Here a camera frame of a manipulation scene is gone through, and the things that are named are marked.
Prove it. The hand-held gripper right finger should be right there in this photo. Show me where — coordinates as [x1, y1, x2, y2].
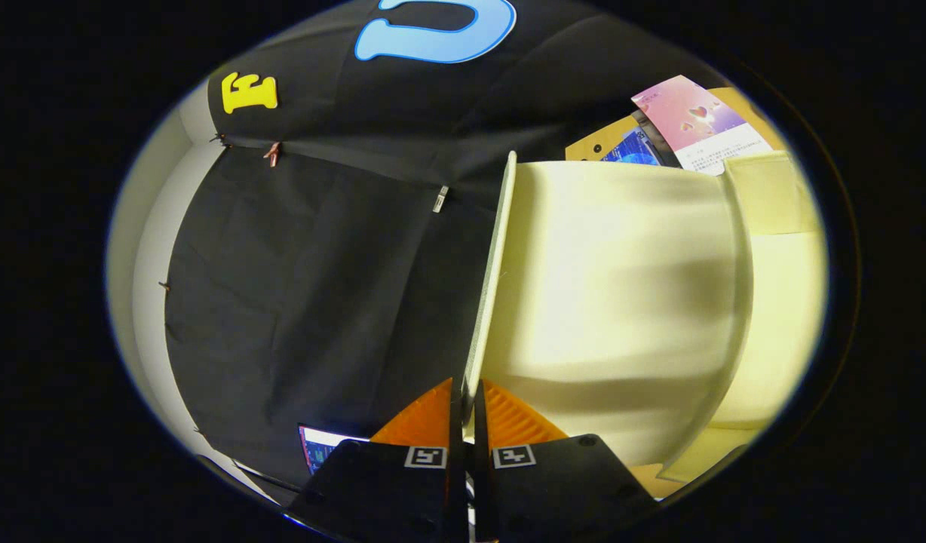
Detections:
[472, 379, 660, 543]

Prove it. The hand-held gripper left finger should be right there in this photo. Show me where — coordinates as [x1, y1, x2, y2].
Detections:
[286, 377, 464, 543]

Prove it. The pale green fabric storage box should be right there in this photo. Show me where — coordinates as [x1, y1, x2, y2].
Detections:
[461, 149, 829, 483]

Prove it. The blue cardboard box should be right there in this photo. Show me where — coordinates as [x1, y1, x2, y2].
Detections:
[600, 128, 664, 167]

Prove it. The pink cardboard box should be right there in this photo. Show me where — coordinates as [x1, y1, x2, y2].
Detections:
[631, 75, 774, 176]

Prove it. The lit display screen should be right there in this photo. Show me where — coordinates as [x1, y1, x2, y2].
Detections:
[298, 425, 369, 476]

